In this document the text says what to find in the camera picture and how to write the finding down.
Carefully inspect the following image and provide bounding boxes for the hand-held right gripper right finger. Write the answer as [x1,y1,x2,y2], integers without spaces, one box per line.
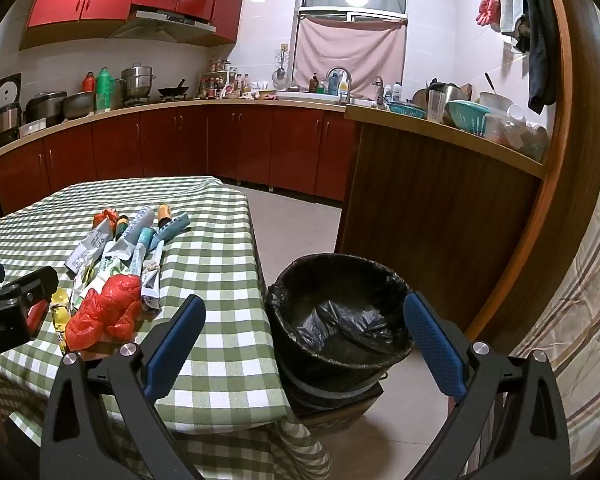
[404,291,571,480]

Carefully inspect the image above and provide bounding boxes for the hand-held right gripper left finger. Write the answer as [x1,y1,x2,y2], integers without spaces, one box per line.
[39,295,207,480]

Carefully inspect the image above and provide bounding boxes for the yellow wrapper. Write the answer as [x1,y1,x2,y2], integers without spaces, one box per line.
[50,287,73,356]

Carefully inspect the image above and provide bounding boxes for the large white-blue powder packet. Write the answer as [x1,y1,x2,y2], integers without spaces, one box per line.
[64,222,113,276]

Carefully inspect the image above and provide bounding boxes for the grey-white packet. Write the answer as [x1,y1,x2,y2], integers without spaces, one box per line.
[139,242,165,317]

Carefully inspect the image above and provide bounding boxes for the green-white packet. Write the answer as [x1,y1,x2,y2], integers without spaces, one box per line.
[70,255,133,311]

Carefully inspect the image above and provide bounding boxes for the red plastic bag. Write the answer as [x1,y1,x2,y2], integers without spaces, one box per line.
[64,275,144,353]

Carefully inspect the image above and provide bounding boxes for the small orange plastic bag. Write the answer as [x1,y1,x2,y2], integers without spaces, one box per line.
[92,208,120,232]

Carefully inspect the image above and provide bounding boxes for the teal-tipped white stick packet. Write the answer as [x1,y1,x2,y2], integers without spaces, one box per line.
[129,227,156,278]

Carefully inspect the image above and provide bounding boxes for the teal-blue sachet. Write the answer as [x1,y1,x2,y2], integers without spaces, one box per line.
[152,212,191,246]

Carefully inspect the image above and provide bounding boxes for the black lined trash bin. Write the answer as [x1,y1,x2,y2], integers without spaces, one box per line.
[266,254,416,411]

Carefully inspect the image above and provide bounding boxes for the narrow white-blue strip packet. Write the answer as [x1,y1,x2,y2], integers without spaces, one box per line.
[122,206,157,243]

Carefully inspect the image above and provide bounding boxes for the green checkered tablecloth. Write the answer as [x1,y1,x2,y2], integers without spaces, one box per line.
[0,176,331,480]

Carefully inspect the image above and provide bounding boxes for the brown cardboard box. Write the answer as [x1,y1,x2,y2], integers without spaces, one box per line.
[292,380,385,436]

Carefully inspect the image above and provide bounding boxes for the brown wooden counter cabinet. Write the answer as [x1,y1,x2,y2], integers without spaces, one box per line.
[337,105,548,341]

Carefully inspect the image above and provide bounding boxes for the striped beige curtain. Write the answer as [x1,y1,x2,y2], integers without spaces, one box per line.
[510,25,600,461]

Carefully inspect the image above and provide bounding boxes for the open rice cooker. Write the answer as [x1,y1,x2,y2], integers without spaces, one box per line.
[0,74,23,146]

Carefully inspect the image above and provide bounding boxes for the black cooking pot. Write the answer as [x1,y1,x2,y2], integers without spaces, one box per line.
[25,91,68,126]

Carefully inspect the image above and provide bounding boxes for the steel basin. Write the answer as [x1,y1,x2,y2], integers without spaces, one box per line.
[62,91,96,121]

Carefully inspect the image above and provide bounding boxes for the red base cabinets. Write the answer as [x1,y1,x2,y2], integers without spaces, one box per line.
[0,100,363,216]

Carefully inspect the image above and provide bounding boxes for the green thermos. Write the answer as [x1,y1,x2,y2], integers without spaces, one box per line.
[95,66,115,112]

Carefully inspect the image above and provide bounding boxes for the clear plastic container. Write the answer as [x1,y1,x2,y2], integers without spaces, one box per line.
[485,112,548,161]

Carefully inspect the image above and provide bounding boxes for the steel steamer pot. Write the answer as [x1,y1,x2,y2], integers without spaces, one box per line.
[116,62,156,103]

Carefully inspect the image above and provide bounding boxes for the large teal colander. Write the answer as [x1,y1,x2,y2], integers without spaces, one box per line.
[446,100,492,136]

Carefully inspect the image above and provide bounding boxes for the small teal basket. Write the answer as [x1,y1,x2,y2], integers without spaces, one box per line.
[387,101,428,120]

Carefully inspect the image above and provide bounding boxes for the black wok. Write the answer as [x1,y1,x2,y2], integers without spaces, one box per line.
[157,79,191,100]

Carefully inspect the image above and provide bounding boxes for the clear glass tumbler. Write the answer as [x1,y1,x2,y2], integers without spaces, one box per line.
[426,91,446,123]

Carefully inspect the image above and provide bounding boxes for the steel kettle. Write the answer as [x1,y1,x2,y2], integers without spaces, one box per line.
[427,79,468,111]

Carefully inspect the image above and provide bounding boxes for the white pot with ladle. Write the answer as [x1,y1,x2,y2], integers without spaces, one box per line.
[479,72,513,111]

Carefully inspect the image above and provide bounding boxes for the spice rack with bottles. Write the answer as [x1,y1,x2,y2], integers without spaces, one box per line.
[199,55,232,100]

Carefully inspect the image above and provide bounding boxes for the tall steel faucet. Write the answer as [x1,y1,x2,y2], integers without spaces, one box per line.
[326,66,353,106]

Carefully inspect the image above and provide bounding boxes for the steel range hood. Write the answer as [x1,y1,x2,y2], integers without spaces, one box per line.
[105,9,217,47]

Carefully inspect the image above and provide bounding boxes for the pink window curtain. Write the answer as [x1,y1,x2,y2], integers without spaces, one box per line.
[292,16,407,98]

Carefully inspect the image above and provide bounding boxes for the dark hanging clothing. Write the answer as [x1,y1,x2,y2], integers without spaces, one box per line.
[520,0,561,116]

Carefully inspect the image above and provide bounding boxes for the red rubber gloves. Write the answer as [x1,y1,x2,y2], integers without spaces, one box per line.
[476,0,502,28]

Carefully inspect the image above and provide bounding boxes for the brown wooden door frame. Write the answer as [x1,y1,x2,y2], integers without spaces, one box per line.
[462,0,600,341]

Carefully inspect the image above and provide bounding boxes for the round wire strainer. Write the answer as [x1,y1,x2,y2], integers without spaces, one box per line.
[271,45,289,93]

